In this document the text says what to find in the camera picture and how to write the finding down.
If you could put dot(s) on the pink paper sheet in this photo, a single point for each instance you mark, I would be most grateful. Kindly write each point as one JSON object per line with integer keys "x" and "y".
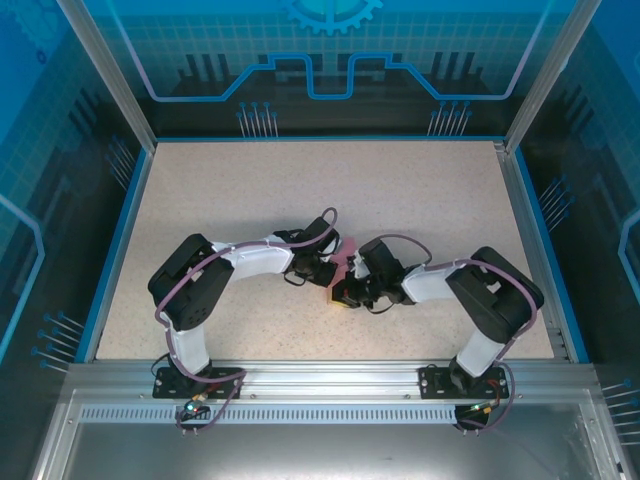
{"x": 346, "y": 248}

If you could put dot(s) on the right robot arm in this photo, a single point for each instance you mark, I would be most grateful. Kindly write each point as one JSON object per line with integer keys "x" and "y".
{"x": 500, "y": 295}

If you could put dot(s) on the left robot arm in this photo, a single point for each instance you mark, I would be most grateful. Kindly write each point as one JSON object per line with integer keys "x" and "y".
{"x": 192, "y": 285}

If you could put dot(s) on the grey metal sheet panel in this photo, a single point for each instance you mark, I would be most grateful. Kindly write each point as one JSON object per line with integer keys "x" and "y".
{"x": 320, "y": 455}

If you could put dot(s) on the small connector with green light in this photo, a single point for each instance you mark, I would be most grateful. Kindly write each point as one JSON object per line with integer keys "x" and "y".
{"x": 484, "y": 407}
{"x": 194, "y": 407}

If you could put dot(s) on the blue table edge border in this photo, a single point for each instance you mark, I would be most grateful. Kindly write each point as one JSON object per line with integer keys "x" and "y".
{"x": 118, "y": 250}

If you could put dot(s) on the white right camera mount bracket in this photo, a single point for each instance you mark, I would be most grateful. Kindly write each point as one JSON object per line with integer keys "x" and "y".
{"x": 359, "y": 266}

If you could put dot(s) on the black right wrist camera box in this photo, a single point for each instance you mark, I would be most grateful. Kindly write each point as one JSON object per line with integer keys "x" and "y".
{"x": 380, "y": 256}

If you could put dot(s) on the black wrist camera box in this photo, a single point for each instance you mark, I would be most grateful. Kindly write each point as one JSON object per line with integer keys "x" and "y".
{"x": 380, "y": 256}
{"x": 317, "y": 232}

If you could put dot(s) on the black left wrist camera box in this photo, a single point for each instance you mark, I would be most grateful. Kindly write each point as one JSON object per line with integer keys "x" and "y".
{"x": 317, "y": 232}

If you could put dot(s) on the long aluminium mounting rail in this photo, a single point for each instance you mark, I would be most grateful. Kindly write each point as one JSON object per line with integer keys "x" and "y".
{"x": 330, "y": 380}

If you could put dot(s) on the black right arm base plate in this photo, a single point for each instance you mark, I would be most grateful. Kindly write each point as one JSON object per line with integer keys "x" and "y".
{"x": 432, "y": 382}

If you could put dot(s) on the aluminium side rail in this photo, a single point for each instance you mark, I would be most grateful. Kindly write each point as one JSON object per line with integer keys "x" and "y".
{"x": 531, "y": 240}

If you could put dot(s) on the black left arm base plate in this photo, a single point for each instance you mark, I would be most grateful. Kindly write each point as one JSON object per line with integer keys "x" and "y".
{"x": 167, "y": 382}

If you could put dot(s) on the aluminium frame post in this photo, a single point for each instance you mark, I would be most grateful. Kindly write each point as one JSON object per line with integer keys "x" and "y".
{"x": 541, "y": 75}
{"x": 111, "y": 75}

